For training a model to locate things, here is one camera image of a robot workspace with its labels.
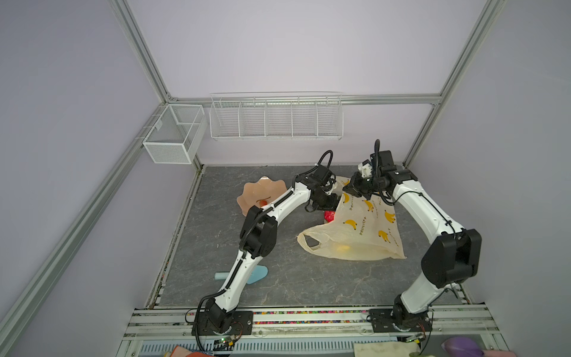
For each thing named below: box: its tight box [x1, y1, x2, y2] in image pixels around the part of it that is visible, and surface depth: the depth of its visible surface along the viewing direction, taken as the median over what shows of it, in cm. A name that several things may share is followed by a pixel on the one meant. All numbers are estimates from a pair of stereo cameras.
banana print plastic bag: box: [297, 177, 408, 262], surface depth 84 cm
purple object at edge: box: [440, 336, 485, 357], surface depth 70 cm
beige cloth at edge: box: [353, 341, 421, 357], surface depth 70 cm
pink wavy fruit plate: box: [236, 176, 288, 217], surface depth 109 cm
